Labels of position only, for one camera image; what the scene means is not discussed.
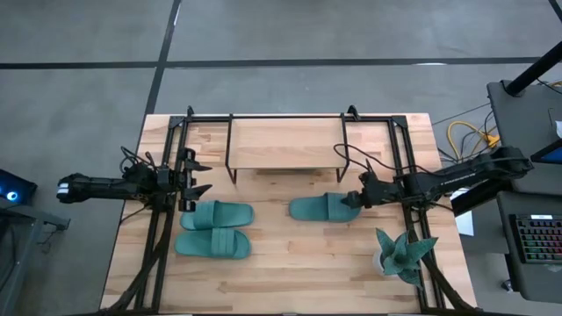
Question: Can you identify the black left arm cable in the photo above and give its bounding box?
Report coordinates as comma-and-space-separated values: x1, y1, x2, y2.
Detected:
119, 145, 160, 173

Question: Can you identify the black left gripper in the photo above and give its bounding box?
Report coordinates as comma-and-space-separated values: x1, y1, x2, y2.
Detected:
155, 147, 214, 213

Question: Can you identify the grey metal stand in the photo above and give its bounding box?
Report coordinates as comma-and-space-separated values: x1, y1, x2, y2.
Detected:
0, 197, 72, 316

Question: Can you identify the wooden shelf black metal frame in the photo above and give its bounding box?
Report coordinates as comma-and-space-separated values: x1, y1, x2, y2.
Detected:
224, 112, 352, 185

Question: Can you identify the black computer with blue light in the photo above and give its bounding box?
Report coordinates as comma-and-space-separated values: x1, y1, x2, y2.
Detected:
0, 168, 39, 206

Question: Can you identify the green succulent in white pot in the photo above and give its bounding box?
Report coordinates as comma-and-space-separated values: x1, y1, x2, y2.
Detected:
372, 227, 440, 291

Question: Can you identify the black backlit keyboard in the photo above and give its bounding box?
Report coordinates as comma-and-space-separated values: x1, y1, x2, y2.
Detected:
508, 212, 562, 265

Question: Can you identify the black floor cable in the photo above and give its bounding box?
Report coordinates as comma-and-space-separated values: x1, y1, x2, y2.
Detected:
431, 102, 493, 126

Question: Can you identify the tablet with blue screen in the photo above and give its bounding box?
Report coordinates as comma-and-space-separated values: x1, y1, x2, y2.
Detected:
530, 139, 562, 166

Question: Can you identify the black metal rig frame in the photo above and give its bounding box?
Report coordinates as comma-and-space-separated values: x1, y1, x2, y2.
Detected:
98, 104, 479, 315

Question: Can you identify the yellow cable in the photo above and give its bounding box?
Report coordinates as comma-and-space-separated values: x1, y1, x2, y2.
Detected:
446, 120, 502, 162

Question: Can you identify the white paper sheet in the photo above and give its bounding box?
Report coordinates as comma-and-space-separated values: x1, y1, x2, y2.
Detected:
451, 187, 477, 239

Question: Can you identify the black round pole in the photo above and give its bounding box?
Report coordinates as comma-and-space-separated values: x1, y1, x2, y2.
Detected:
504, 40, 562, 97

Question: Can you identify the thin dark cable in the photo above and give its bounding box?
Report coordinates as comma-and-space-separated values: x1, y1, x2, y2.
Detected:
118, 203, 151, 223

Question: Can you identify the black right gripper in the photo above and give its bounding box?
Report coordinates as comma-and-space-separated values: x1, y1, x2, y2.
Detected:
341, 171, 407, 210

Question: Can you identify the black diagonal bar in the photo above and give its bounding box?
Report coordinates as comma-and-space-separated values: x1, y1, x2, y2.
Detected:
450, 177, 514, 218

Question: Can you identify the green rubber slide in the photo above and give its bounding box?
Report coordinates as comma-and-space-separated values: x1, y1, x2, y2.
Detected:
174, 227, 253, 261
288, 191, 362, 224
179, 199, 256, 232

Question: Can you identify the grey desk top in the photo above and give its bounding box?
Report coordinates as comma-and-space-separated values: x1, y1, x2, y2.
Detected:
486, 79, 562, 197
495, 190, 562, 305

